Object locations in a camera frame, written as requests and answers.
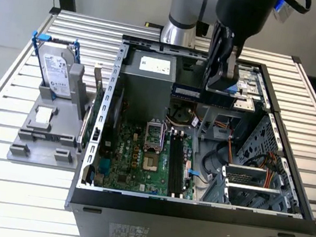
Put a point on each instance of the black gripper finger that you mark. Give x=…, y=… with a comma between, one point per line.
x=225, y=57
x=214, y=55

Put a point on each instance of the RAM stick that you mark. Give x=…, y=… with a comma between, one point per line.
x=185, y=92
x=45, y=137

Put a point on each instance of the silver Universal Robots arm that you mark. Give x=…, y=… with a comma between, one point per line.
x=183, y=4

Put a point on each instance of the black RAM slot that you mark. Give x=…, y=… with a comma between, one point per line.
x=174, y=162
x=181, y=163

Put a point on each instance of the grey optical drive cage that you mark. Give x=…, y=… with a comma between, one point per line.
x=249, y=78

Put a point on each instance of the blue drive bay latch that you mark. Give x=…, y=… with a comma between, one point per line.
x=231, y=90

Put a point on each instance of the CPU cooler fan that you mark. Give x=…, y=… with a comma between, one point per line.
x=182, y=114

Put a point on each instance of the yellow tipped black connector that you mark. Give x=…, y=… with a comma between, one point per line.
x=153, y=25

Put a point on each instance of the black table corner cap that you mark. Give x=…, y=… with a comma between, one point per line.
x=54, y=11
x=296, y=59

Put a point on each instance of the grey power supply unit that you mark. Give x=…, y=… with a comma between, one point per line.
x=146, y=93

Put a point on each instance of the socket locking lever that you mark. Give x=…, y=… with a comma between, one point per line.
x=162, y=138

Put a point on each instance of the CPU socket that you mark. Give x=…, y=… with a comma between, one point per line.
x=151, y=161

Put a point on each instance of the green graphics card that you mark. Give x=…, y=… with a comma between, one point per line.
x=97, y=101

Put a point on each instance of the grey disk bay cage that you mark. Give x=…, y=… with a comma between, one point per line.
x=252, y=182

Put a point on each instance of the green motherboard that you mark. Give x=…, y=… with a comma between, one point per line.
x=126, y=176

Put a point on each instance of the hard disk in blue carrier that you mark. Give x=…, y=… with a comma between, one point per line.
x=57, y=72

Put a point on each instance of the grey parts rack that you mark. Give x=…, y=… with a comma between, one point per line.
x=59, y=110

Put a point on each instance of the silver CPU chip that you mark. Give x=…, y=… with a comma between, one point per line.
x=43, y=114

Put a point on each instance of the black open PC case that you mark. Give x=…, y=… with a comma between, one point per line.
x=159, y=236

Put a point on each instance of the silver side wrist camera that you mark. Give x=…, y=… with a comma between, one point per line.
x=233, y=67

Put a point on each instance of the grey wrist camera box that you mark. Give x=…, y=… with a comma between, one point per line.
x=282, y=12

